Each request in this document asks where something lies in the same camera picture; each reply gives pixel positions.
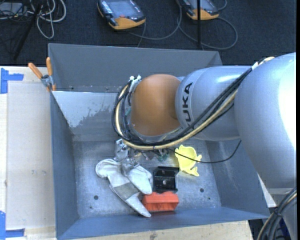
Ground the grey metal bin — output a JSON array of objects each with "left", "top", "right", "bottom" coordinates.
[{"left": 47, "top": 42, "right": 271, "bottom": 240}]

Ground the orange-red plastic block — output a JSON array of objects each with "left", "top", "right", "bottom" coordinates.
[{"left": 141, "top": 190, "right": 180, "bottom": 213}]

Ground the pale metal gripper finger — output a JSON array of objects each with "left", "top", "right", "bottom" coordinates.
[
  {"left": 120, "top": 157, "right": 139, "bottom": 177},
  {"left": 114, "top": 138, "right": 129, "bottom": 161}
]

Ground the pale wood board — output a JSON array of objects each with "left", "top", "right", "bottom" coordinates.
[{"left": 5, "top": 80, "right": 57, "bottom": 231}]

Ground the yellow plastic toy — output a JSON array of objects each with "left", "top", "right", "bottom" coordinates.
[{"left": 174, "top": 144, "right": 203, "bottom": 178}]

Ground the white work glove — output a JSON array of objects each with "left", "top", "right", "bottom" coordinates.
[{"left": 95, "top": 158, "right": 154, "bottom": 218}]

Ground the black square plastic block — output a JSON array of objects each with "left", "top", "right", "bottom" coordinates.
[{"left": 152, "top": 166, "right": 180, "bottom": 193}]

